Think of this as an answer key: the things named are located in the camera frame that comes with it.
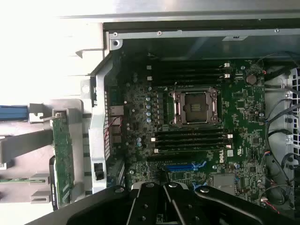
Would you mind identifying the grey chipset heatsink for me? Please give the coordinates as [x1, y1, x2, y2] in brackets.
[212, 173, 235, 195]

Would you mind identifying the blue expansion slot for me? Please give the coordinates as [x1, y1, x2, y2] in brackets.
[165, 163, 207, 172]

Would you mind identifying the open black PC case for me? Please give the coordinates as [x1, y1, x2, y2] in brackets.
[81, 16, 300, 211]

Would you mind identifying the green RAM stick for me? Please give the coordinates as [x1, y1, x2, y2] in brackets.
[154, 134, 232, 142]
[0, 178, 49, 184]

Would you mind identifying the green motherboard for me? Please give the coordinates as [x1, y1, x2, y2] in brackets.
[105, 55, 268, 207]

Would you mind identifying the grey parts rack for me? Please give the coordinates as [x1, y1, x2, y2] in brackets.
[0, 98, 94, 207]

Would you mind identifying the metal CPU socket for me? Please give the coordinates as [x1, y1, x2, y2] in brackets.
[168, 87, 223, 127]

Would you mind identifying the hard disk in blue caddy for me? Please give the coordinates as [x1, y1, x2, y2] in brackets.
[0, 105, 29, 123]

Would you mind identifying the perforated metal disk bay cage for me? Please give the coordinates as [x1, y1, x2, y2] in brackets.
[281, 67, 300, 150]

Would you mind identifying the red wire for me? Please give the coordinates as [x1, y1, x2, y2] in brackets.
[104, 116, 121, 141]

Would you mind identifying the black wire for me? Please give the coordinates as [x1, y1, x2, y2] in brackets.
[266, 98, 300, 141]

